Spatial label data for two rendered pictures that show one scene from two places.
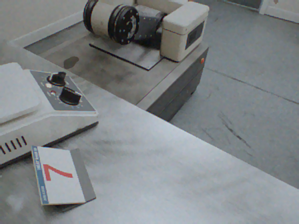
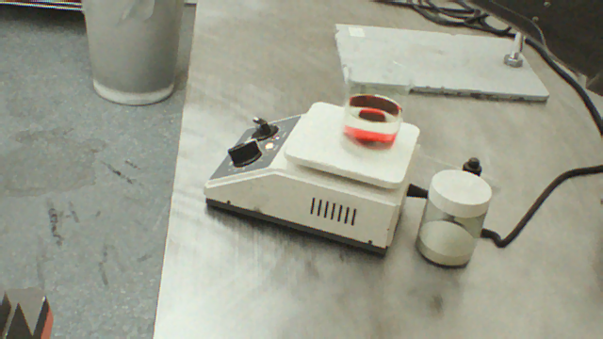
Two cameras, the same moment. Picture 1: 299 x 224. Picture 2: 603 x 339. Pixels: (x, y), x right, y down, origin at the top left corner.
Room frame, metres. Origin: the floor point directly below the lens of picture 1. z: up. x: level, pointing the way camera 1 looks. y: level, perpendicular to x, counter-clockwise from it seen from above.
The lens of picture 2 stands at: (0.68, 0.72, 1.23)
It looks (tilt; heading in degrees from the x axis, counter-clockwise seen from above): 34 degrees down; 232
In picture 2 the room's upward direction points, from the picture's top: 8 degrees clockwise
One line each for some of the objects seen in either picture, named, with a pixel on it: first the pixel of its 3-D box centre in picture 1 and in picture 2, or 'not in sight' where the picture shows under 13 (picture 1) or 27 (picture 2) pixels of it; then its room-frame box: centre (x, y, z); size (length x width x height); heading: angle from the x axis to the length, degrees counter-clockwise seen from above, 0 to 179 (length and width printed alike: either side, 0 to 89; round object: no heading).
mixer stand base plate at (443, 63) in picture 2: not in sight; (435, 59); (-0.12, -0.01, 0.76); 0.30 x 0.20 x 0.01; 150
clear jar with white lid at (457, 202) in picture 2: not in sight; (452, 218); (0.18, 0.33, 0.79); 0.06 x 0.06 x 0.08
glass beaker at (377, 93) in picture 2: not in sight; (376, 111); (0.23, 0.24, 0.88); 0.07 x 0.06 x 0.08; 108
